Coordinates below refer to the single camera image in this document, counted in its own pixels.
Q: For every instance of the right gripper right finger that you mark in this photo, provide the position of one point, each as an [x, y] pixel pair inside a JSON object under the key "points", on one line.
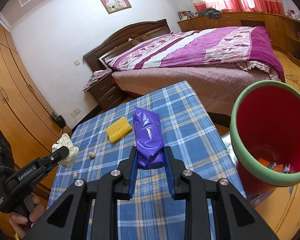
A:
{"points": [[217, 202]]}

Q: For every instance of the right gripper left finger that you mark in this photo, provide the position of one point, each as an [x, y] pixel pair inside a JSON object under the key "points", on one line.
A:
{"points": [[68, 217]]}

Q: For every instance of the orange cardboard box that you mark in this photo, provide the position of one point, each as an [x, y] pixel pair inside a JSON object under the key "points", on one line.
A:
{"points": [[273, 166]]}

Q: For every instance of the white paper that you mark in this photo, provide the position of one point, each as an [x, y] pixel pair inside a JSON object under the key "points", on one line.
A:
{"points": [[65, 147]]}

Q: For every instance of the red bin with green rim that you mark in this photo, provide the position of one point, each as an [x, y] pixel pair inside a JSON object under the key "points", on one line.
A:
{"points": [[265, 123]]}

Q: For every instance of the yellow foam net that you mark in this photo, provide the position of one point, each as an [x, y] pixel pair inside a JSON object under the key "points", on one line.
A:
{"points": [[118, 129]]}

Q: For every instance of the purple plastic bag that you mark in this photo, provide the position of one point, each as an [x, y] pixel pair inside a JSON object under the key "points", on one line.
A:
{"points": [[149, 139]]}

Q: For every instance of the person's left hand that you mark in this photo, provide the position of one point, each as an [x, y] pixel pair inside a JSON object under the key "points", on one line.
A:
{"points": [[22, 224]]}

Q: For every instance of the walnut shell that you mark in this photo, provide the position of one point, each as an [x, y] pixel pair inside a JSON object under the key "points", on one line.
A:
{"points": [[91, 155]]}

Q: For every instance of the blue plaid tablecloth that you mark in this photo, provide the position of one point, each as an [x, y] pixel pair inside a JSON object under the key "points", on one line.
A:
{"points": [[170, 117]]}

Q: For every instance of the wooden wardrobe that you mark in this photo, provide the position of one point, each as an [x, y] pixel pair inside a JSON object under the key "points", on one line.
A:
{"points": [[25, 115]]}

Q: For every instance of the dark wooden nightstand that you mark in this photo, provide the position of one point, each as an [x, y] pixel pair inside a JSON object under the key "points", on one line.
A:
{"points": [[106, 93]]}

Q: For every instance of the clothes on nightstand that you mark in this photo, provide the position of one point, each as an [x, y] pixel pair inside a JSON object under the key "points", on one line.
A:
{"points": [[97, 75]]}

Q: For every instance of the dark wooden bed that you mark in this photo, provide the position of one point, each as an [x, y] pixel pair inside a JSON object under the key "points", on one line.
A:
{"points": [[217, 87]]}

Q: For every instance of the purple floral quilt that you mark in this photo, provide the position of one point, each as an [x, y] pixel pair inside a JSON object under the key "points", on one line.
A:
{"points": [[237, 47]]}

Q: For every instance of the dark clothes on cabinet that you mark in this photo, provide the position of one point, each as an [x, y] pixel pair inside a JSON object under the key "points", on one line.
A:
{"points": [[210, 13]]}

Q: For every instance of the books on cabinet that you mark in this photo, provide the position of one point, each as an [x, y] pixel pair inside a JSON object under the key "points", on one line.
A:
{"points": [[185, 15]]}

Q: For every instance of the wall power socket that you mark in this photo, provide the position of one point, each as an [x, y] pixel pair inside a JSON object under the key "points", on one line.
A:
{"points": [[75, 112]]}

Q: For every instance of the wall light switch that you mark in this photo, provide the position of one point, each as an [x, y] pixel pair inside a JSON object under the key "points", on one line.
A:
{"points": [[77, 62]]}

